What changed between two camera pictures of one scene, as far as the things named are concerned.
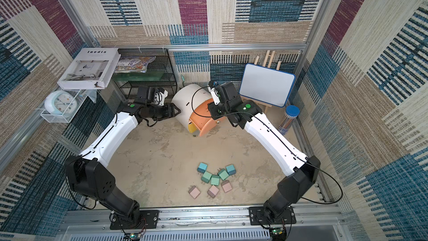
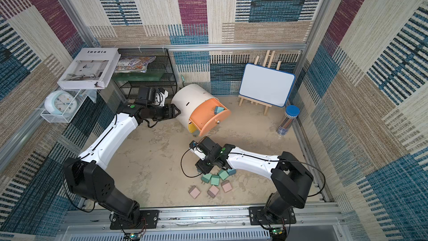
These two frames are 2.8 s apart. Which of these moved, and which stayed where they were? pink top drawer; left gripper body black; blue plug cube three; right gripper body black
Moved: right gripper body black
Stayed: pink top drawer; left gripper body black; blue plug cube three
